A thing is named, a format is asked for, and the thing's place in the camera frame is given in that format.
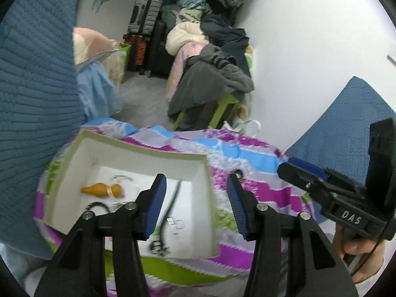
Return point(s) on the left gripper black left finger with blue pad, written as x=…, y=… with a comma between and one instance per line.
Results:
x=78, y=266

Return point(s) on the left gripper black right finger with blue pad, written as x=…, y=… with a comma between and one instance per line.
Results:
x=314, y=268

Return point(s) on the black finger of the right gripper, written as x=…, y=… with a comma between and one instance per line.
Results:
x=308, y=177

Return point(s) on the orange gourd pendant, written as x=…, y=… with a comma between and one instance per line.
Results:
x=103, y=190

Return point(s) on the person's right hand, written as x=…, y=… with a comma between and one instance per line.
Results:
x=360, y=247

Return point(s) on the colourful striped floral cloth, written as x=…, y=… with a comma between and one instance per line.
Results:
x=229, y=152

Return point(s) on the white cardboard box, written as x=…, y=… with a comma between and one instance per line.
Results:
x=93, y=158

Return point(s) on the green plastic stool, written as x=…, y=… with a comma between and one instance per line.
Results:
x=212, y=114

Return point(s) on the grey blanket pile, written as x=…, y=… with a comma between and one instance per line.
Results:
x=207, y=77

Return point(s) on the blue quilted bedspread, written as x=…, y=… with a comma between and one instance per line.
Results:
x=40, y=108

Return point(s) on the light blue cloth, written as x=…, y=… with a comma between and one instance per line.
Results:
x=98, y=94

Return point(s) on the green patterned bag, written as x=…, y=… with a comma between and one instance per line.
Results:
x=125, y=50

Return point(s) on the pink beige pillow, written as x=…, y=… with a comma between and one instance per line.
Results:
x=90, y=46

